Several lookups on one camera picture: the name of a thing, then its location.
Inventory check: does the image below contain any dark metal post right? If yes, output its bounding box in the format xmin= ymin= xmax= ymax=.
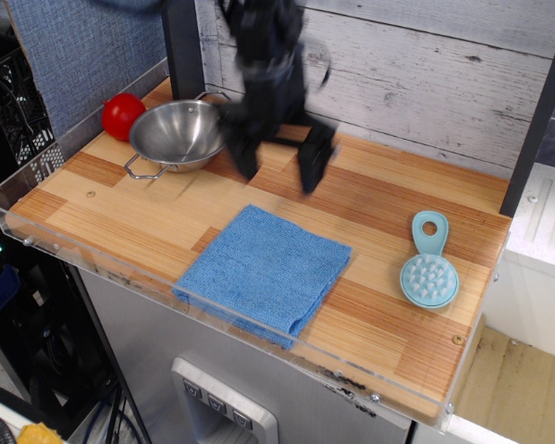
xmin=499 ymin=55 xmax=555 ymax=217

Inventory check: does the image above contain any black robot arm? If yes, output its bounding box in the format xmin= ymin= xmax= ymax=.
xmin=101 ymin=1 xmax=335 ymax=194

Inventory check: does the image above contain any red toy tomato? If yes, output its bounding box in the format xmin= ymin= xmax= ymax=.
xmin=101 ymin=92 xmax=146 ymax=142

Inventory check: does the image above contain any white grooved appliance top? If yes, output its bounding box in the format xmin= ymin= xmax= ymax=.
xmin=507 ymin=163 xmax=555 ymax=265

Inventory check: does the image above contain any black plastic crate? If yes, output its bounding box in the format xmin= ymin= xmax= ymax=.
xmin=0 ymin=48 xmax=55 ymax=166

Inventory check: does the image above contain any steel bowl with handles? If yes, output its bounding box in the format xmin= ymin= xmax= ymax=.
xmin=124 ymin=91 xmax=230 ymax=180

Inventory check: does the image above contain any blue microfiber towel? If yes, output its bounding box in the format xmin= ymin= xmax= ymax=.
xmin=173 ymin=205 xmax=352 ymax=350

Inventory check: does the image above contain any dark metal post left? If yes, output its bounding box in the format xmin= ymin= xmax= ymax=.
xmin=161 ymin=0 xmax=204 ymax=100

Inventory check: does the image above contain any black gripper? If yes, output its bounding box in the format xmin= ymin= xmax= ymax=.
xmin=218 ymin=59 xmax=339 ymax=194

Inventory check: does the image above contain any dark metal post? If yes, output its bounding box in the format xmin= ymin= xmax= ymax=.
xmin=499 ymin=55 xmax=555 ymax=217
xmin=161 ymin=0 xmax=204 ymax=100

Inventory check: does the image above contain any clear acrylic table guard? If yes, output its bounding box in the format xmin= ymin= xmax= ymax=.
xmin=0 ymin=59 xmax=512 ymax=436

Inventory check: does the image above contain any yellow object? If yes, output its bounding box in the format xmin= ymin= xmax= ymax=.
xmin=17 ymin=423 xmax=64 ymax=444

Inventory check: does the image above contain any teal scalp massager brush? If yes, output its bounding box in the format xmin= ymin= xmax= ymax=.
xmin=400 ymin=211 xmax=460 ymax=310

